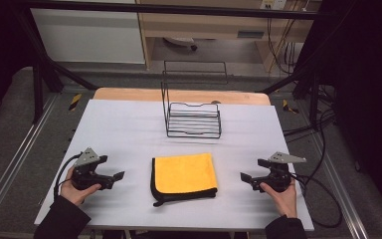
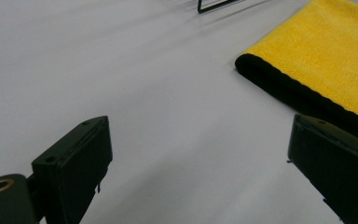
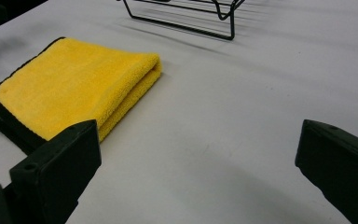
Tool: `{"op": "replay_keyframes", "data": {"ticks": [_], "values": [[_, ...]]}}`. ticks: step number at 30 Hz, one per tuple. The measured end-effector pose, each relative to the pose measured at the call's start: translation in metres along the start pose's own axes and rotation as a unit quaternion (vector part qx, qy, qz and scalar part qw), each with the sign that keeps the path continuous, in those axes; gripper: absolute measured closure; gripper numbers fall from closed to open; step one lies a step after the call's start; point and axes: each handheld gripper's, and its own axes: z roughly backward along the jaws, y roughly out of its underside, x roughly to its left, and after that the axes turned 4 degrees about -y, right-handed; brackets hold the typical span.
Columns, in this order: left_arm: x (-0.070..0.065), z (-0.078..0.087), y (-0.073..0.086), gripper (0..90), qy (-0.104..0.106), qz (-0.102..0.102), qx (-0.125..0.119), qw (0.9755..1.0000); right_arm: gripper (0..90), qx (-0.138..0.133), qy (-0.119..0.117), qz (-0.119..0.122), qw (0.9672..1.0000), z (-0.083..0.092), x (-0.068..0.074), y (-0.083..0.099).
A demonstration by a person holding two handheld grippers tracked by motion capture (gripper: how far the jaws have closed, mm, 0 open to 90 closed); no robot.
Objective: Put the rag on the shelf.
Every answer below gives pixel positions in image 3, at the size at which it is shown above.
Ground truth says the black wire rack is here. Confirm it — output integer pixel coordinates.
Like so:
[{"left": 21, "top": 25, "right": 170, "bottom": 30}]
[{"left": 117, "top": 0, "right": 247, "bottom": 42}]

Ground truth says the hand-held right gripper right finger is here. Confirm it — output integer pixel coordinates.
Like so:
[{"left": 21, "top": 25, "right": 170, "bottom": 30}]
[{"left": 294, "top": 119, "right": 358, "bottom": 224}]

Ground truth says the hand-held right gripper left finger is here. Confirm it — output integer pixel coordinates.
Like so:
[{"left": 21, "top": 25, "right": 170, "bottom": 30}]
[{"left": 8, "top": 119, "right": 103, "bottom": 224}]

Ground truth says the yellow towel with black edge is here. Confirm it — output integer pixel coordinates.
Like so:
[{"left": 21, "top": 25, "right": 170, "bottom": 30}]
[{"left": 0, "top": 36, "right": 163, "bottom": 155}]

